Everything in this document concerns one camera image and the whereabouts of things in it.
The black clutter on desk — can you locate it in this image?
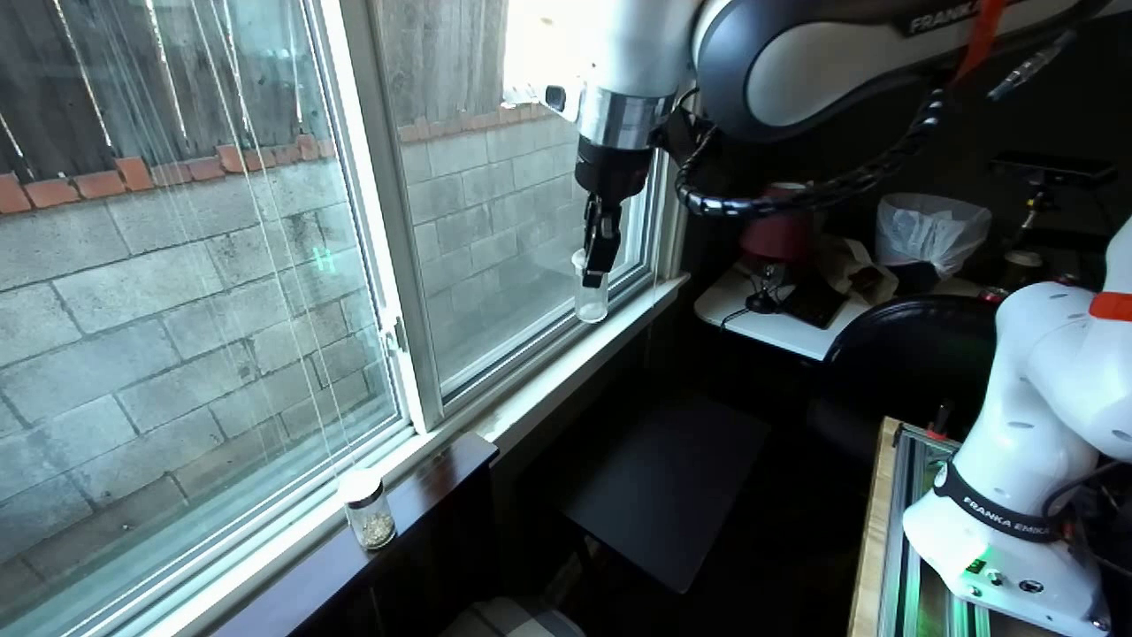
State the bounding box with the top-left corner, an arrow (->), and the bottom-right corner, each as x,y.
745,272 -> 855,334

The wooden robot mounting table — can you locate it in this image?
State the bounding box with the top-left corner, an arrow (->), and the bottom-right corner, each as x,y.
844,413 -> 1132,637

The grey cinder block wall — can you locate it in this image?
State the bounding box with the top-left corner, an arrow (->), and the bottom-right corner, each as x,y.
0,102 -> 654,599

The white desk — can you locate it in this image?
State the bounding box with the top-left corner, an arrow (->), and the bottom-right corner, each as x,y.
691,263 -> 903,364

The orange strap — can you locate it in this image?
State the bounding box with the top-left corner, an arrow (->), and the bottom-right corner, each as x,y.
1087,288 -> 1132,327
950,0 -> 1020,89

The red lamp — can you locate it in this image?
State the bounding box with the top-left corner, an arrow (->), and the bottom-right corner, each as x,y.
735,179 -> 821,278

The dark square side table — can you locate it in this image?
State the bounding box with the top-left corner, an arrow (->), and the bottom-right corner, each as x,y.
564,397 -> 772,599

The blue white plaid blanket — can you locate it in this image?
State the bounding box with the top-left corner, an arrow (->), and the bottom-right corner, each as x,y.
442,593 -> 591,637

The black round chair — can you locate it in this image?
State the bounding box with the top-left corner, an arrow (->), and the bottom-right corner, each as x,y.
821,292 -> 1008,447

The white window frame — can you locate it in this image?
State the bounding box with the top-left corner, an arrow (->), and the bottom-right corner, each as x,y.
0,0 -> 692,637

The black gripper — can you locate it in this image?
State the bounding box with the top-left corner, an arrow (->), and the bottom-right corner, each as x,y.
574,137 -> 654,289

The white window sill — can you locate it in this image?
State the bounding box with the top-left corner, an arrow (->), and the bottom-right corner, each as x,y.
138,272 -> 692,637

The white plastic bag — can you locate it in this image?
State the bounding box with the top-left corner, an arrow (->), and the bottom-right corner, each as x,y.
874,189 -> 993,282

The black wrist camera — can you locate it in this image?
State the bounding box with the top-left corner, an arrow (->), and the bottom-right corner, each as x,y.
650,107 -> 726,170

